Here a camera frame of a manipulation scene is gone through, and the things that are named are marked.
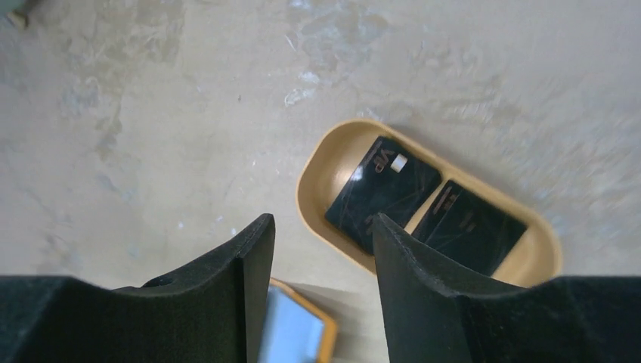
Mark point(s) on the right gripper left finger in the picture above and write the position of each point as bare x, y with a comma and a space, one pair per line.
211, 309

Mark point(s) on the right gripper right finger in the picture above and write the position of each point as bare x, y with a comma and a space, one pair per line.
437, 310

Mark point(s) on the orange oval tray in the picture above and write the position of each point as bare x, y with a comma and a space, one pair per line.
536, 257

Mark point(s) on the loose black credit card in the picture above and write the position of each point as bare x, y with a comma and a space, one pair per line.
469, 230

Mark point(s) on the black card stack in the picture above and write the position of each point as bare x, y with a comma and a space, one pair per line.
388, 180

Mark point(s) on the white round mini drawer chest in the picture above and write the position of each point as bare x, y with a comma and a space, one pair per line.
17, 12

